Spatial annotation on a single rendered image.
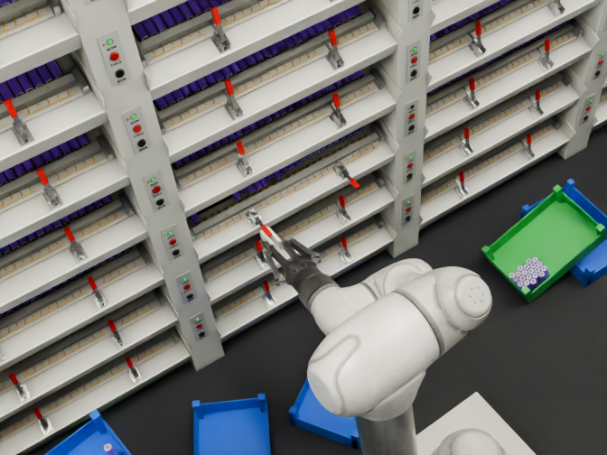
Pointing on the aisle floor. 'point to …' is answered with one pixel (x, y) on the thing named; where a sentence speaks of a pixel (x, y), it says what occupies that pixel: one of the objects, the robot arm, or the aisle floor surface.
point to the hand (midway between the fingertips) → (271, 239)
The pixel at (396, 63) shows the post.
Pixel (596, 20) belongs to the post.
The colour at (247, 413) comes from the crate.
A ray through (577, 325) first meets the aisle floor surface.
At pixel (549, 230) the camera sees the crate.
